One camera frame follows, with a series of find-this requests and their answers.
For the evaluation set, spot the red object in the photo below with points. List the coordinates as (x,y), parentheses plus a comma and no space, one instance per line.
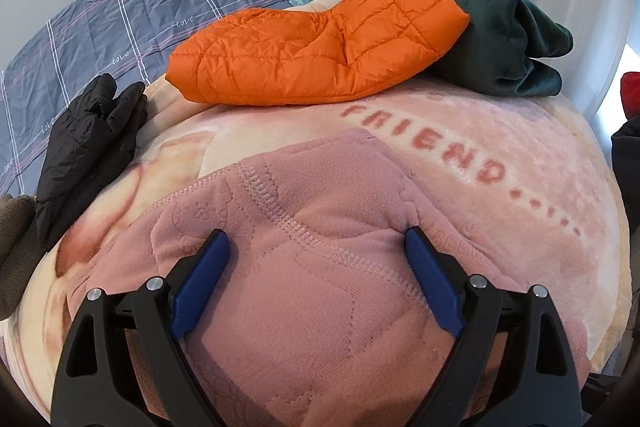
(631,84)

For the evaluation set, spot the orange puffer jacket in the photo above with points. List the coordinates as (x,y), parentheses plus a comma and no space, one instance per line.
(300,52)

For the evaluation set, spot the pink printed blanket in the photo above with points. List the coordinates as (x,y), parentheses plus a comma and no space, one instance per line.
(525,132)

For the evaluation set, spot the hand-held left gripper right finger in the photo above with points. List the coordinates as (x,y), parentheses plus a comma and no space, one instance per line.
(432,282)

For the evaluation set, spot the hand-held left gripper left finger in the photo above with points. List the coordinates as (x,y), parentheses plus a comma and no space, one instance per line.
(200,282)

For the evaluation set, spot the black puffer jacket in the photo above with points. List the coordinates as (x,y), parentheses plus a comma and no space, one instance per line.
(85,142)

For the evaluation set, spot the pink quilted garment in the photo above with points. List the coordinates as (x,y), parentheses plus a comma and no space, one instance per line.
(310,267)

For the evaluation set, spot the blue plaid bedsheet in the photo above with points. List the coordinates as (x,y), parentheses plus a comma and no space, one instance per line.
(125,17)

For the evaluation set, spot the cream cloth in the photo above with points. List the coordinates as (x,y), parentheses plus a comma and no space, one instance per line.
(320,3)

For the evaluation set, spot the dark cloth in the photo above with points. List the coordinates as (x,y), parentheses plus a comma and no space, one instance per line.
(627,157)

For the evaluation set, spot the dark green velvet garment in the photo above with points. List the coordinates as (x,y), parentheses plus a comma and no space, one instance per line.
(500,37)

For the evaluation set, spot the olive brown garment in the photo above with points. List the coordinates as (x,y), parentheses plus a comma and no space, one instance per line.
(15,247)

